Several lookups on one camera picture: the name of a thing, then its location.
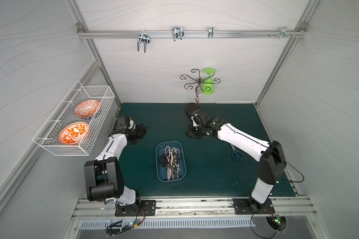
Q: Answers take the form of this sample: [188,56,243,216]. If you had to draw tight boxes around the blue handled scissors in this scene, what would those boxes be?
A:
[230,144,243,161]

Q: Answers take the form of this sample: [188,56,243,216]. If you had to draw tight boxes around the black scissors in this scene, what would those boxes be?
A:
[157,155,182,180]

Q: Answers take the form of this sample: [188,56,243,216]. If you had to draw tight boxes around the pink handled scissors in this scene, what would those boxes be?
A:
[165,146,175,180]

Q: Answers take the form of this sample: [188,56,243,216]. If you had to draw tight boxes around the cream handled scissors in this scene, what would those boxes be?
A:
[171,148,180,164]

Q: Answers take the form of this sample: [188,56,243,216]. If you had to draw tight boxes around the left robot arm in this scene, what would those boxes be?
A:
[84,123,149,207]

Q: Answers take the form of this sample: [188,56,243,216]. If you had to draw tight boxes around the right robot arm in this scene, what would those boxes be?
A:
[186,121,287,210]

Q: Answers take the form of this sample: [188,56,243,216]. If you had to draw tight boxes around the blue storage box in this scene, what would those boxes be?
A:
[156,140,186,183]

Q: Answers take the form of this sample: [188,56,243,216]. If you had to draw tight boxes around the green cup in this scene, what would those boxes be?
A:
[202,68,216,95]

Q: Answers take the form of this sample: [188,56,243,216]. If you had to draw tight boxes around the copper hook stand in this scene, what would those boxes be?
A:
[179,68,221,116]

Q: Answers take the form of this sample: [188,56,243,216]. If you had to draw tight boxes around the orange patterned bowl rear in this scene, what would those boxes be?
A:
[74,100,101,120]

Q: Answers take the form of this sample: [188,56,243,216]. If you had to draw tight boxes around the orange patterned bowl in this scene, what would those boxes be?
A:
[58,121,89,145]
[74,100,101,120]

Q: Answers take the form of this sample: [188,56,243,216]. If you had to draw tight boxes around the orange patterned bowl front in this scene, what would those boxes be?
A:
[58,121,89,145]

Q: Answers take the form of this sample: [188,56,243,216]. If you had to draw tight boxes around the round fan with led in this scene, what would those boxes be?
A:
[266,216,288,232]

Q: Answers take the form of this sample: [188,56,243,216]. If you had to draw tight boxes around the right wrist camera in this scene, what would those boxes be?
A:
[191,108,212,127]

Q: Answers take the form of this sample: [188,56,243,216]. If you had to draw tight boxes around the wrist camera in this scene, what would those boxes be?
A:
[115,116,134,131]
[191,108,212,127]

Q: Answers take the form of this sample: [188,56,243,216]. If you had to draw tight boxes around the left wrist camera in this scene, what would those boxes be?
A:
[115,116,134,131]

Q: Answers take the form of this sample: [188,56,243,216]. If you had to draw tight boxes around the white wire basket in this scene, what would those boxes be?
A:
[33,81,115,156]

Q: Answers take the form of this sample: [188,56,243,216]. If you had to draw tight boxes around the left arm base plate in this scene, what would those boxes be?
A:
[115,200,157,217]

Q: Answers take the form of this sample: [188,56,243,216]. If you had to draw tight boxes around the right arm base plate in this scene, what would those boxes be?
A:
[230,198,275,215]

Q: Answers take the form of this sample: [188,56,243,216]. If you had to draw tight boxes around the double wire hook left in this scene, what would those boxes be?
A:
[137,32,150,53]

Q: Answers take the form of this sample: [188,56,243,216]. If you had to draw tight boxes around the white vented cable duct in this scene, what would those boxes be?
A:
[80,217,256,230]

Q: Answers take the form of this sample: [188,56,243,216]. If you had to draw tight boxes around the aluminium top rail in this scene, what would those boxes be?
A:
[78,29,308,40]

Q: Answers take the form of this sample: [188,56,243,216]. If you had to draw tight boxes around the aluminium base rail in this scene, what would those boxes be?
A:
[71,196,318,220]

